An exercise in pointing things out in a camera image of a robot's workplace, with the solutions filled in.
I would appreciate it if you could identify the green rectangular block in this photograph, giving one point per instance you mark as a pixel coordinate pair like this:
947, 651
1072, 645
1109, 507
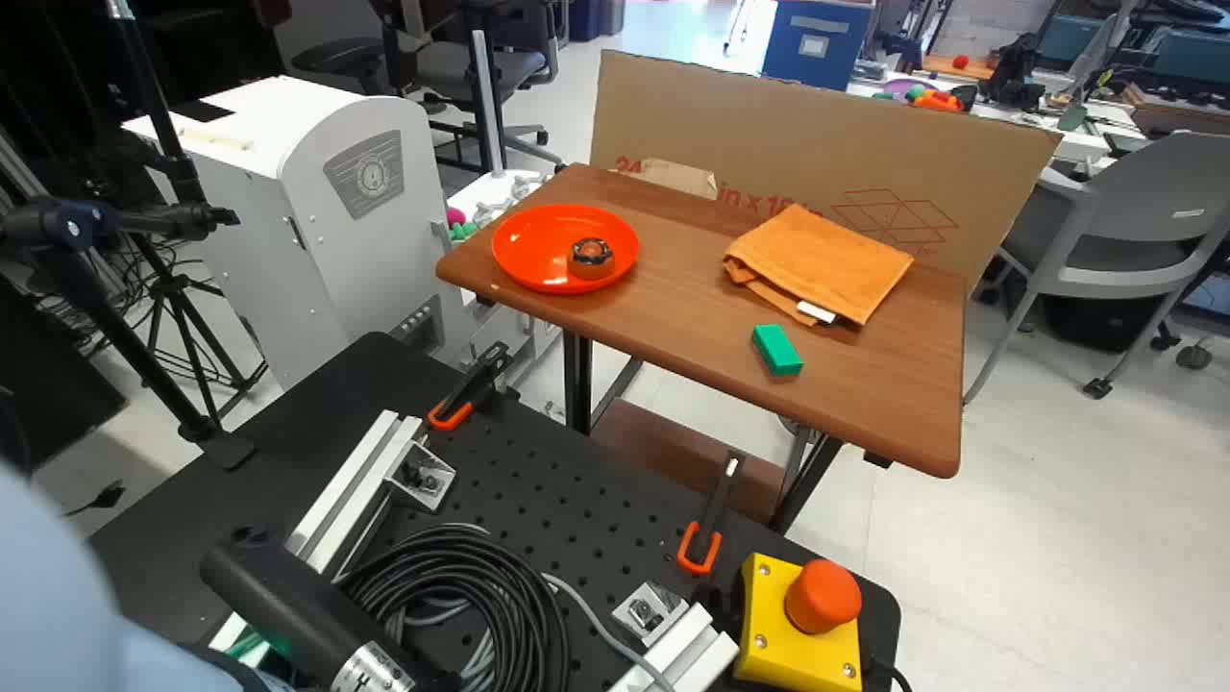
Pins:
775, 346

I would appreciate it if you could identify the grey plastic chair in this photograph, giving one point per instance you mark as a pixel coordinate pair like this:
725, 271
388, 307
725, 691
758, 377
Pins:
1138, 214

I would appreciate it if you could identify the white grey machine cabinet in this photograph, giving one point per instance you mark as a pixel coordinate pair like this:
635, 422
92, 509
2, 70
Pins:
302, 244

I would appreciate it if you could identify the white bin with colourful items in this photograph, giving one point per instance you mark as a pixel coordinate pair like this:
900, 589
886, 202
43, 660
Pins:
494, 198

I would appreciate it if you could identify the dark office swivel chair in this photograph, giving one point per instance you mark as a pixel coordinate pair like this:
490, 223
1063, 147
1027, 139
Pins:
444, 61

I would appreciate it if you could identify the blue box with label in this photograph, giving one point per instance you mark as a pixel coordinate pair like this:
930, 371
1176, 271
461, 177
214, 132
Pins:
813, 41

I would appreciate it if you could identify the grey metal pole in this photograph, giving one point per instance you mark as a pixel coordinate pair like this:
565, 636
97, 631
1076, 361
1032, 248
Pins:
485, 102

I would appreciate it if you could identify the small dark brown donut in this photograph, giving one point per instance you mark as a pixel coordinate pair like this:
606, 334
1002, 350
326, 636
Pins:
588, 254

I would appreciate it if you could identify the black orange bar clamp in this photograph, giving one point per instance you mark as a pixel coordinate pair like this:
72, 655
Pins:
461, 393
706, 531

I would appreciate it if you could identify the red emergency stop button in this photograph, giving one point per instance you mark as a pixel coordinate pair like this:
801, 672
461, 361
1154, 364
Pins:
822, 593

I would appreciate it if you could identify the black perforated base board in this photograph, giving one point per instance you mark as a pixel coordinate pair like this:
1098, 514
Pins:
551, 495

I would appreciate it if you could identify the black camera tripod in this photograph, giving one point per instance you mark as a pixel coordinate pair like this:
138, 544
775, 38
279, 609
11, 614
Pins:
173, 322

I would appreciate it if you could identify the small metal corner bracket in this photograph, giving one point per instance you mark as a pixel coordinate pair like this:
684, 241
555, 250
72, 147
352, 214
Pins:
648, 614
426, 477

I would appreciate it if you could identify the short aluminium extrusion rail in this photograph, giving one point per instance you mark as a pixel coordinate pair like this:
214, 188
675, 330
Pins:
676, 655

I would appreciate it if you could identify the brown cardboard sheet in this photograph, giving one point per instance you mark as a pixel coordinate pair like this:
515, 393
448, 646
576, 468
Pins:
821, 136

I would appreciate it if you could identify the colourful toys pile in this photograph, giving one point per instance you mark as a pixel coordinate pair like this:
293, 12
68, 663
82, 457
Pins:
930, 95

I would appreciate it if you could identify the long aluminium extrusion rail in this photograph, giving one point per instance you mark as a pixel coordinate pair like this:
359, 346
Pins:
352, 495

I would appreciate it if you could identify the orange round plate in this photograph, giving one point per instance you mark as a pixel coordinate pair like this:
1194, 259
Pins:
534, 250

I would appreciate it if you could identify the yellow emergency stop box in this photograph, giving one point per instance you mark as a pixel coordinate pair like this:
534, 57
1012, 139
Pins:
769, 646

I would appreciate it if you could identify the orange terry towel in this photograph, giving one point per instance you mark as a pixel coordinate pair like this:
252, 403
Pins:
826, 263

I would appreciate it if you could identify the black cylinder with silver end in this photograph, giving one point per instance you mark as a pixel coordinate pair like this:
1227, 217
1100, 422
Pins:
282, 601

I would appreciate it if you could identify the black table leg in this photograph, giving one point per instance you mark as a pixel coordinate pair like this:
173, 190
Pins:
810, 481
576, 387

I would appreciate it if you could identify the pale blue robot arm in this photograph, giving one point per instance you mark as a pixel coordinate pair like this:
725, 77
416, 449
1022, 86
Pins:
57, 616

